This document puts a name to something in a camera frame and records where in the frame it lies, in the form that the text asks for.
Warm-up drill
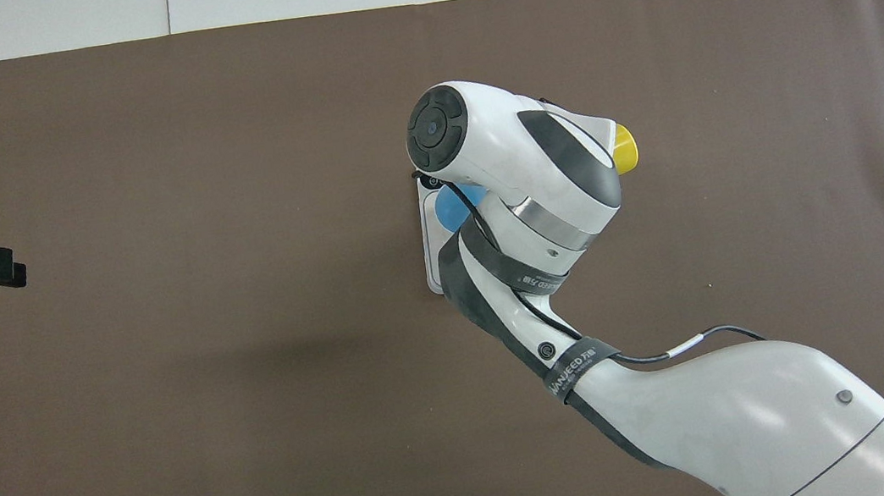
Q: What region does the yellow squeeze bottle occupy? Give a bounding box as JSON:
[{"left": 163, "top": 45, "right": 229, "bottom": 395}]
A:
[{"left": 606, "top": 121, "right": 643, "bottom": 178}]

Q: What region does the silver digital kitchen scale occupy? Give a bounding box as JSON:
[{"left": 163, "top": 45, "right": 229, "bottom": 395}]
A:
[{"left": 410, "top": 163, "right": 501, "bottom": 299}]

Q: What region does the brown table mat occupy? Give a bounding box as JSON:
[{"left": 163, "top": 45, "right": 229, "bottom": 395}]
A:
[{"left": 0, "top": 0, "right": 884, "bottom": 496}]

